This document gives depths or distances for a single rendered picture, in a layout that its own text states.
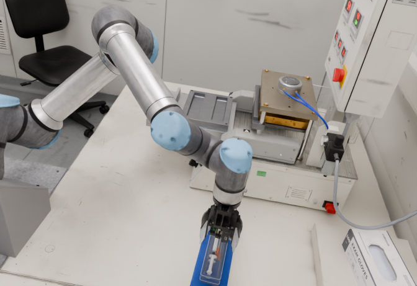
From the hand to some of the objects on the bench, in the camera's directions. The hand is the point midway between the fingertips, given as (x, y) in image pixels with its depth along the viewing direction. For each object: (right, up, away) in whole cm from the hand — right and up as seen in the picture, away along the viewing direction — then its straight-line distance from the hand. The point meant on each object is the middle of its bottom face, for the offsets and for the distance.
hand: (218, 241), depth 107 cm
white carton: (+44, -11, +1) cm, 46 cm away
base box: (+19, +14, +40) cm, 46 cm away
